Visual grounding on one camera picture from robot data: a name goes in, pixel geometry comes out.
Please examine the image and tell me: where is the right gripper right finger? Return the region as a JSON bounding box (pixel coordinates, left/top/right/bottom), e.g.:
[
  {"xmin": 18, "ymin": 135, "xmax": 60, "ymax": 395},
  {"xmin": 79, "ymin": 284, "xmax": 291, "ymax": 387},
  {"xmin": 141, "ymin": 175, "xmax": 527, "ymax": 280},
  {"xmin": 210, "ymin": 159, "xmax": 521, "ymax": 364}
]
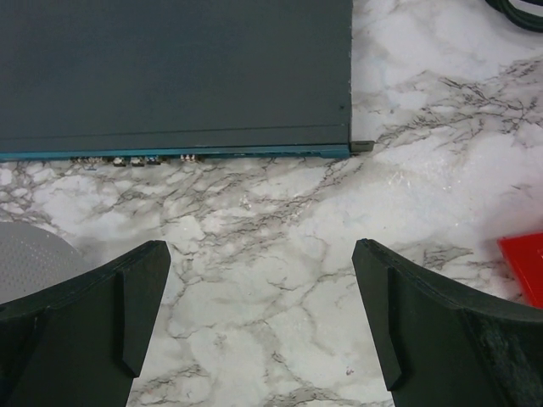
[{"xmin": 352, "ymin": 239, "xmax": 542, "ymax": 406}]

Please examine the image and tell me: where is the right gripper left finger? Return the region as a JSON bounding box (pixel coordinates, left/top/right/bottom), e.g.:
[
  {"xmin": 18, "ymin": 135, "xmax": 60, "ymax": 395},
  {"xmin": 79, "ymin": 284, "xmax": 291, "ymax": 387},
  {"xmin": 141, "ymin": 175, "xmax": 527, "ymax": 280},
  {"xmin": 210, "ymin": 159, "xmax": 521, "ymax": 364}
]
[{"xmin": 1, "ymin": 240, "xmax": 171, "ymax": 406}]

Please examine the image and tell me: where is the grey cable spool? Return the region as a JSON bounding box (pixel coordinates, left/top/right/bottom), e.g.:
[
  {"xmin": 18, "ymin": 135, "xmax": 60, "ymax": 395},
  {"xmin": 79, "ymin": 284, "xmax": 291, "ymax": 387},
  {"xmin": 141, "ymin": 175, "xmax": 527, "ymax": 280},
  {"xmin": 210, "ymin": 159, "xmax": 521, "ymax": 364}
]
[{"xmin": 0, "ymin": 222, "xmax": 90, "ymax": 304}]

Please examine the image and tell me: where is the red plastic bin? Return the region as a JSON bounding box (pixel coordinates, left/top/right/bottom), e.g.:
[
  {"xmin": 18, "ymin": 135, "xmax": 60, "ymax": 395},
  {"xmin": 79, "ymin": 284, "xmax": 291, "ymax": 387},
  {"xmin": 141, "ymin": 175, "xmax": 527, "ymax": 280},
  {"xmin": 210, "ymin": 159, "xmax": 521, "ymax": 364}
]
[{"xmin": 497, "ymin": 232, "xmax": 543, "ymax": 309}]

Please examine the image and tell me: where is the dark teal network switch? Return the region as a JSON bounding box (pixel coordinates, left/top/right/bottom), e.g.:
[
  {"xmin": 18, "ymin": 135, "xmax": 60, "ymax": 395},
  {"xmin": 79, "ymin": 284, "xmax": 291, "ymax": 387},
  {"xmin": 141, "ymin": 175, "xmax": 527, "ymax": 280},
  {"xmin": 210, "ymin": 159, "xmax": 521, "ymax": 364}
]
[{"xmin": 1, "ymin": 1, "xmax": 373, "ymax": 166}]

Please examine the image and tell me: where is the black usb cable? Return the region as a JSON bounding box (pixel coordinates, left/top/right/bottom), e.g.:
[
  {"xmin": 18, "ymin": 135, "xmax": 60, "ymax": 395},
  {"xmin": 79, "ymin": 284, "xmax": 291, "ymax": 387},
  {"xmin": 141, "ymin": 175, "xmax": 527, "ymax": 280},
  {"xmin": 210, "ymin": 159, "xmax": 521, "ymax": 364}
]
[{"xmin": 483, "ymin": 0, "xmax": 543, "ymax": 33}]

